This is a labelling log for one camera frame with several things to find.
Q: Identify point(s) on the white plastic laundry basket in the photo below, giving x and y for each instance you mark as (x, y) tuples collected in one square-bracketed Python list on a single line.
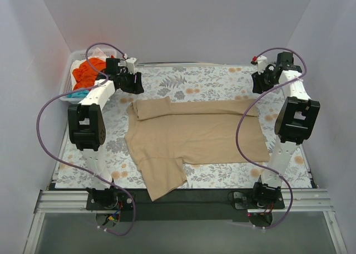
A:
[(68, 80)]

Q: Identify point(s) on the white t shirt in basket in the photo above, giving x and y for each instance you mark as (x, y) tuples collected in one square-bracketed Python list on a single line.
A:
[(99, 54)]

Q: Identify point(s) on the beige t shirt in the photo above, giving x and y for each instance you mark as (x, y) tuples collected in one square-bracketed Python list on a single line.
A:
[(163, 135)]

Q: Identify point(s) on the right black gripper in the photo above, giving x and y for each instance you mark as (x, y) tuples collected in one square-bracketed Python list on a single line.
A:
[(257, 83)]

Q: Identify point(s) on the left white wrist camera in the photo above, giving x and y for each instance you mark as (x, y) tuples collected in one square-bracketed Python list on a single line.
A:
[(130, 63)]

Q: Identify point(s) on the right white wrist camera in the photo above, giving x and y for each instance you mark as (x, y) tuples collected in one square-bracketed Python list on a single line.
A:
[(261, 62)]

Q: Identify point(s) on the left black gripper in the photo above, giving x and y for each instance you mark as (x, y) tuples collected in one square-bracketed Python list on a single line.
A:
[(136, 83)]

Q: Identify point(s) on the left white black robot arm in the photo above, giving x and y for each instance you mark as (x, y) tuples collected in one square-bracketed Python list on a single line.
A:
[(88, 133)]

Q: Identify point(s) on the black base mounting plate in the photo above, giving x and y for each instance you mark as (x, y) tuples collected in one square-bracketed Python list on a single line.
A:
[(191, 205)]

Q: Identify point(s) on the aluminium frame rail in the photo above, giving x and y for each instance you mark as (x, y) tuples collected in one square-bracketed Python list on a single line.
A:
[(185, 221)]

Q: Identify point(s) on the floral patterned table mat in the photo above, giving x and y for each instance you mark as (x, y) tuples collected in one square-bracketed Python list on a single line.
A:
[(179, 84)]

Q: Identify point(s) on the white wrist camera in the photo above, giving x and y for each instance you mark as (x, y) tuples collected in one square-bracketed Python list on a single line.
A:
[(130, 63), (261, 62)]

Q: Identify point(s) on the orange t shirt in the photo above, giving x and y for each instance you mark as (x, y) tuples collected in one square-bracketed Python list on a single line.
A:
[(83, 74)]

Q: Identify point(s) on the teal t shirt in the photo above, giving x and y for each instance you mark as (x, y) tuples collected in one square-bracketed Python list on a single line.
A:
[(79, 94)]

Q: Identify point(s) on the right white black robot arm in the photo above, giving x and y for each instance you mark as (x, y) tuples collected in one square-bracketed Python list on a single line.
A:
[(293, 125)]

